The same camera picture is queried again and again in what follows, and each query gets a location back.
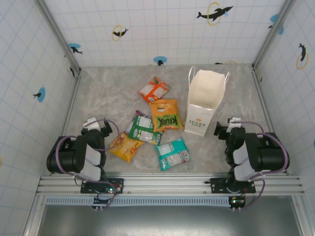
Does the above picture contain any yellow snack bag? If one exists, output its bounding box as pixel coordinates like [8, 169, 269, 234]
[108, 132, 145, 163]

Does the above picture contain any green snack bag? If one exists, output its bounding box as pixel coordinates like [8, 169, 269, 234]
[128, 115, 163, 146]

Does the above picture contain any white paper bag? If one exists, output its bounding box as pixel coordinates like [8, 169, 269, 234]
[184, 66, 231, 137]

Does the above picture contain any teal snack bag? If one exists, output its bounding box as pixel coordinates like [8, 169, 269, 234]
[154, 137, 191, 172]

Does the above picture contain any orange Krax chips bag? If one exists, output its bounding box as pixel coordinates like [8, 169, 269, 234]
[149, 98, 185, 133]

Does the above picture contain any orange red snack bag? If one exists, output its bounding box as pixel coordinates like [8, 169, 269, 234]
[138, 76, 171, 103]

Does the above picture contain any right black controller box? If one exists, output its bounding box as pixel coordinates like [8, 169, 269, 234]
[228, 195, 246, 212]

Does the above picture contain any black controller box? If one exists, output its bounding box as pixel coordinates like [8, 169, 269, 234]
[228, 195, 246, 212]
[92, 188, 117, 212]

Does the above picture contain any left black controller box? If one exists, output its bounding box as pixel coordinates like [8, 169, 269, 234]
[92, 188, 117, 212]

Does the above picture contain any grey metal sheet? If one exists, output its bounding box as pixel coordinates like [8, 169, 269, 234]
[36, 204, 304, 236]

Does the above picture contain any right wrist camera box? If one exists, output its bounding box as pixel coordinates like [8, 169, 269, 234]
[226, 117, 242, 133]

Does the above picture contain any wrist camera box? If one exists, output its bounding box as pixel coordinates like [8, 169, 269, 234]
[226, 117, 242, 133]
[83, 117, 102, 129]

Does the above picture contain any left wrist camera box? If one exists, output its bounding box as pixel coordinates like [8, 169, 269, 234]
[83, 117, 102, 129]

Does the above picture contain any aluminium table side rail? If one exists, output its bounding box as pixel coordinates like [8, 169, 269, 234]
[251, 68, 289, 176]
[50, 72, 82, 176]

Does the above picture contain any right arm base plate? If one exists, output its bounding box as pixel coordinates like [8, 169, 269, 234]
[210, 177, 256, 195]

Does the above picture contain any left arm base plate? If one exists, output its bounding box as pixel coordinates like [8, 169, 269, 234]
[80, 177, 125, 195]

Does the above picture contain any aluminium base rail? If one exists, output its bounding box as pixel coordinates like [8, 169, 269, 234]
[36, 172, 306, 197]

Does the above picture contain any white slotted cable duct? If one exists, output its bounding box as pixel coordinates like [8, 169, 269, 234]
[45, 196, 233, 207]

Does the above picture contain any aluminium frame post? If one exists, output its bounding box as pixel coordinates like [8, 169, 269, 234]
[252, 0, 296, 69]
[34, 0, 82, 74]

